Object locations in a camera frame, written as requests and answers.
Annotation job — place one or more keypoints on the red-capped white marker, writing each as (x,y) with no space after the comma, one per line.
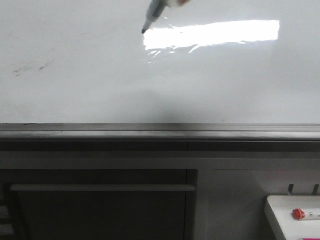
(306,214)

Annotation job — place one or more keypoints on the pink object in tray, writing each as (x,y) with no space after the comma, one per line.
(309,238)

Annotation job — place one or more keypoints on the black tray hook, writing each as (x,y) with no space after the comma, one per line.
(290,189)
(315,189)

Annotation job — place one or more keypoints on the grey aluminium whiteboard frame rail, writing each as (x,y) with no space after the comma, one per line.
(212,137)

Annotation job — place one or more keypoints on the red round magnet with tape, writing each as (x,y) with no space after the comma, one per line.
(176,3)

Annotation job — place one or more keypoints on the right black tray hook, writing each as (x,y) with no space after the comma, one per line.
(315,189)

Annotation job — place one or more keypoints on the dark cabinet panel with bar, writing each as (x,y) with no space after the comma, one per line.
(138,204)

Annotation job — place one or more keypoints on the white marker tray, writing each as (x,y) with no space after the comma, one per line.
(278,210)

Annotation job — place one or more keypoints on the left black tray hook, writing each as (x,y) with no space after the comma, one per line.
(290,189)

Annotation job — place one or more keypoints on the white whiteboard surface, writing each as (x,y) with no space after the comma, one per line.
(209,61)

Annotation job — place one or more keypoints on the white black-tipped whiteboard marker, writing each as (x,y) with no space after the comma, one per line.
(153,13)

